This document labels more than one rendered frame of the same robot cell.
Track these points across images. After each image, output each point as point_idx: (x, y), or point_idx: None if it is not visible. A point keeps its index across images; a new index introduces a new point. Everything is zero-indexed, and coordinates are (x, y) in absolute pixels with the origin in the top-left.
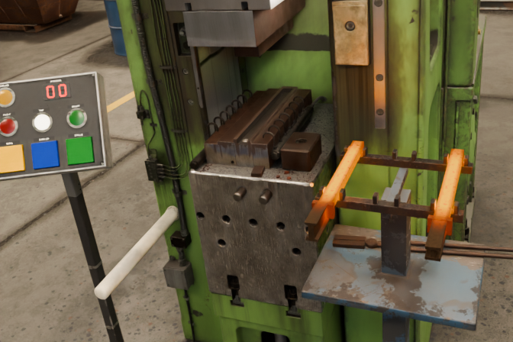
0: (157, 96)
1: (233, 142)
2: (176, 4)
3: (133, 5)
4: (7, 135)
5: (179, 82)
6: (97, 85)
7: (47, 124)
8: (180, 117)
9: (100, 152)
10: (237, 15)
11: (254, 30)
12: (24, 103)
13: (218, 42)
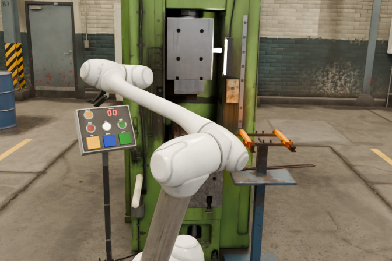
0: (143, 119)
1: (188, 134)
2: (172, 77)
3: None
4: (91, 131)
5: (154, 112)
6: (129, 110)
7: (109, 127)
8: (153, 128)
9: (133, 139)
10: (197, 81)
11: (203, 87)
12: (97, 117)
13: (188, 92)
